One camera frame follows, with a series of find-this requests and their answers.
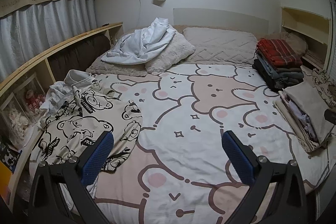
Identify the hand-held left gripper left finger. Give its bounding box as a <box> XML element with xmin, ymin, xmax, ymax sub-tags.
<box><xmin>28</xmin><ymin>131</ymin><xmax>114</xmax><ymax>224</ymax></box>

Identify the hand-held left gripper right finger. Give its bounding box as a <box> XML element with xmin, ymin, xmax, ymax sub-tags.
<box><xmin>221</xmin><ymin>130</ymin><xmax>307</xmax><ymax>224</ymax></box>

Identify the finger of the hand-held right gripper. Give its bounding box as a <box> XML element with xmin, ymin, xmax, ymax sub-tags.
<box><xmin>324</xmin><ymin>109</ymin><xmax>336</xmax><ymax>125</ymax></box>

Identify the cream bear-print shirt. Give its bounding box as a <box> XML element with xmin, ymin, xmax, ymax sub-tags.
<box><xmin>29</xmin><ymin>88</ymin><xmax>143</xmax><ymax>195</ymax></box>

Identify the stack of light folded clothes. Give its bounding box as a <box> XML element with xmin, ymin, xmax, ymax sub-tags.
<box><xmin>273</xmin><ymin>81</ymin><xmax>332</xmax><ymax>153</ymax></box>

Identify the stack of dark folded clothes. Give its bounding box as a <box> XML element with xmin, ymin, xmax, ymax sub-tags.
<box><xmin>252</xmin><ymin>39</ymin><xmax>305</xmax><ymax>90</ymax></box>

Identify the floral patterned cloth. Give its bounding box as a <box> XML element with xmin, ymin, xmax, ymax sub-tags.
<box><xmin>312</xmin><ymin>69</ymin><xmax>336</xmax><ymax>109</ymax></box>

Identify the bear-print blanket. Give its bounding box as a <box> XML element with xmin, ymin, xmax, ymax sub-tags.
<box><xmin>29</xmin><ymin>63</ymin><xmax>328</xmax><ymax>224</ymax></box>

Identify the crumpled white collared shirt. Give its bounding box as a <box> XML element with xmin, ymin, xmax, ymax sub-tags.
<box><xmin>39</xmin><ymin>70</ymin><xmax>121</xmax><ymax>130</ymax></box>

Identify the beige plush cushion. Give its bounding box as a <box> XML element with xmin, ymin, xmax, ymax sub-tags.
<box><xmin>262</xmin><ymin>31</ymin><xmax>307</xmax><ymax>55</ymax></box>

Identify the beige fleece pillow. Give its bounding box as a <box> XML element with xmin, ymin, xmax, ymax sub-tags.
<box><xmin>86</xmin><ymin>52</ymin><xmax>149</xmax><ymax>77</ymax></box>

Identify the pink plush toy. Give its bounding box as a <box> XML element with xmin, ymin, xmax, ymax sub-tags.
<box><xmin>25</xmin><ymin>90</ymin><xmax>45</xmax><ymax>113</ymax></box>

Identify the white plush toy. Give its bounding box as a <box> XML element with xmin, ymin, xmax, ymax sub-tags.
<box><xmin>8</xmin><ymin>110</ymin><xmax>29</xmax><ymax>135</ymax></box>

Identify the clear display box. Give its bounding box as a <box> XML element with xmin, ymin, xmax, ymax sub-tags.
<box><xmin>12</xmin><ymin>73</ymin><xmax>48</xmax><ymax>125</ymax></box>

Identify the crumpled white garment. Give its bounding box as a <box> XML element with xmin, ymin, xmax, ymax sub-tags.
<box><xmin>101</xmin><ymin>17</ymin><xmax>177</xmax><ymax>65</ymax></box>

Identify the quilted beige pillow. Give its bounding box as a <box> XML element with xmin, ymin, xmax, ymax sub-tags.
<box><xmin>183</xmin><ymin>27</ymin><xmax>259</xmax><ymax>65</ymax></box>

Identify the wooden bedside shelf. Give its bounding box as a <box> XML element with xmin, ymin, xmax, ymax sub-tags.
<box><xmin>0</xmin><ymin>22</ymin><xmax>124</xmax><ymax>203</ymax></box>

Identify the fluffy cream pillow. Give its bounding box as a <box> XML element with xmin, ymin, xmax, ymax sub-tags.
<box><xmin>145</xmin><ymin>31</ymin><xmax>196</xmax><ymax>75</ymax></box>

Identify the white headboard panel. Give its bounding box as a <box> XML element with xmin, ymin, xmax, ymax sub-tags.
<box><xmin>173</xmin><ymin>8</ymin><xmax>270</xmax><ymax>29</ymax></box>

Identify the grey curtain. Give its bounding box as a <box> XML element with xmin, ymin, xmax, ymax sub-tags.
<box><xmin>0</xmin><ymin>0</ymin><xmax>97</xmax><ymax>77</ymax></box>

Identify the cream wall shelf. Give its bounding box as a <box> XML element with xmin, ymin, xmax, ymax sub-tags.
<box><xmin>281</xmin><ymin>6</ymin><xmax>331</xmax><ymax>72</ymax></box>

